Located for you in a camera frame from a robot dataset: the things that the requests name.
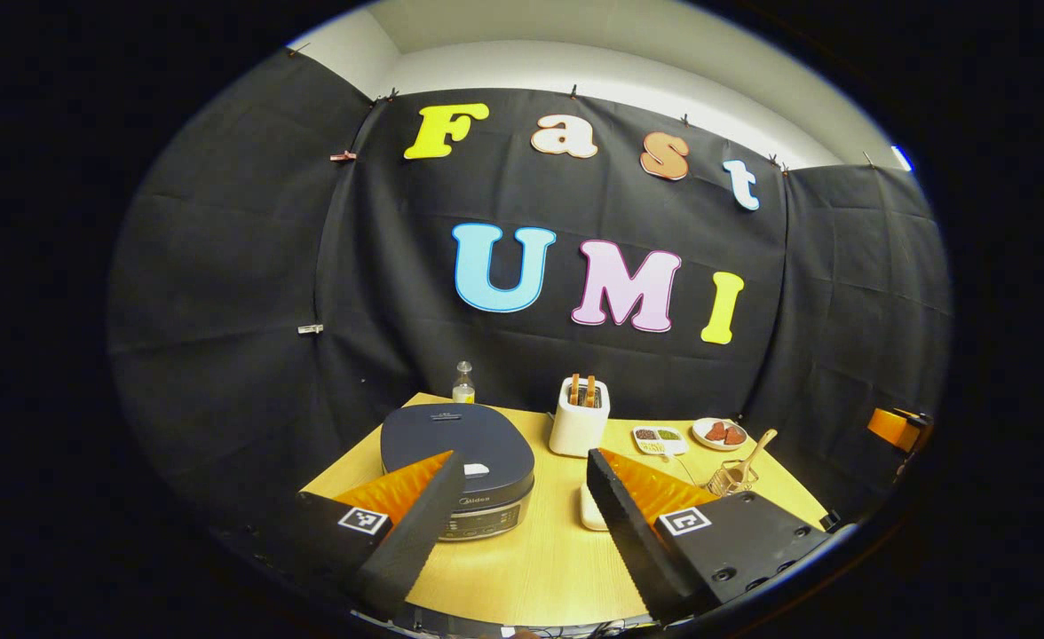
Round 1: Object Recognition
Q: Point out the round white plate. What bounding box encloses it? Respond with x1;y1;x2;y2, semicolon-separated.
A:
692;417;749;452

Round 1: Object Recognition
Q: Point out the white toaster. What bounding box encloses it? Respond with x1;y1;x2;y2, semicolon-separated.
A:
549;377;612;458

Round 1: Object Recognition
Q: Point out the wooden spoon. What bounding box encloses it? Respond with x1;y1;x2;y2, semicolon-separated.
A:
724;430;779;489

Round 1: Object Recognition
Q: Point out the white divided bean dish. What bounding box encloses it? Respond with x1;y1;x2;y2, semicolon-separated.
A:
632;425;690;456

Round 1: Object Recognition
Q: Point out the dark lid rice cooker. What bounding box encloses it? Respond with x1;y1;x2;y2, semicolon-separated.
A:
380;403;536;542

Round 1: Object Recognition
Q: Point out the clear wire chopstick holder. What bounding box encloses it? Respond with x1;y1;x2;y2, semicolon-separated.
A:
708;460;760;496

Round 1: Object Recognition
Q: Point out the clear plastic rice container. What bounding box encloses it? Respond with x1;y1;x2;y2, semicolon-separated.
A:
580;484;613;532

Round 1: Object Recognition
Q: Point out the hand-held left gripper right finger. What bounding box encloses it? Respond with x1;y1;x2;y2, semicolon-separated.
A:
587;446;832;625

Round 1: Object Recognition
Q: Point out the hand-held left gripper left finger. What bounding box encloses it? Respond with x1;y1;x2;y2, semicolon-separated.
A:
287;450;467;622

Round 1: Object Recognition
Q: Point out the black backdrop cloth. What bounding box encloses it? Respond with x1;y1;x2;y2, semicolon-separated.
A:
107;49;953;533

